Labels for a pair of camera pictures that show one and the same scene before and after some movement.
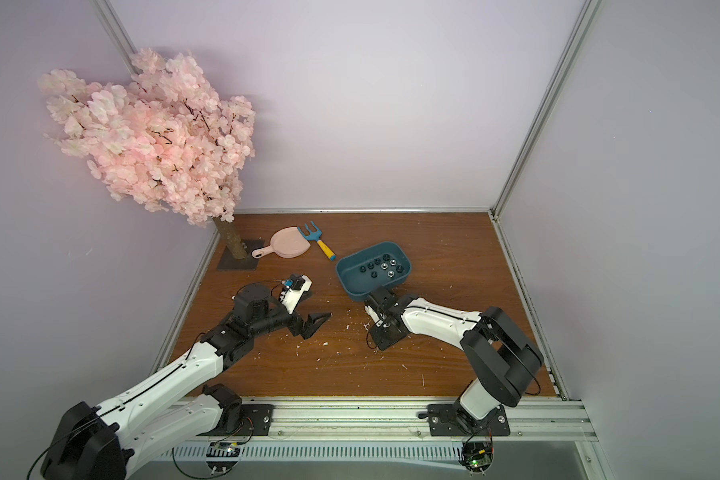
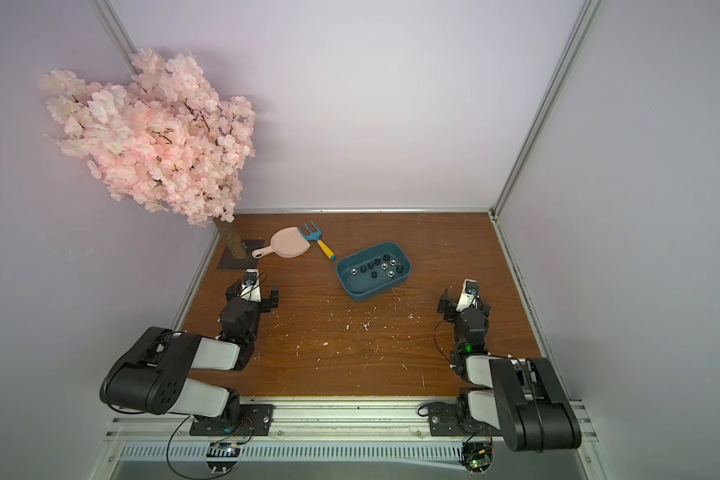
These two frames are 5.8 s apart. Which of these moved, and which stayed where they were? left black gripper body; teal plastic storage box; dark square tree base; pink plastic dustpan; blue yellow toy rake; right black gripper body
Moved: left black gripper body; right black gripper body
Stayed: dark square tree base; teal plastic storage box; pink plastic dustpan; blue yellow toy rake
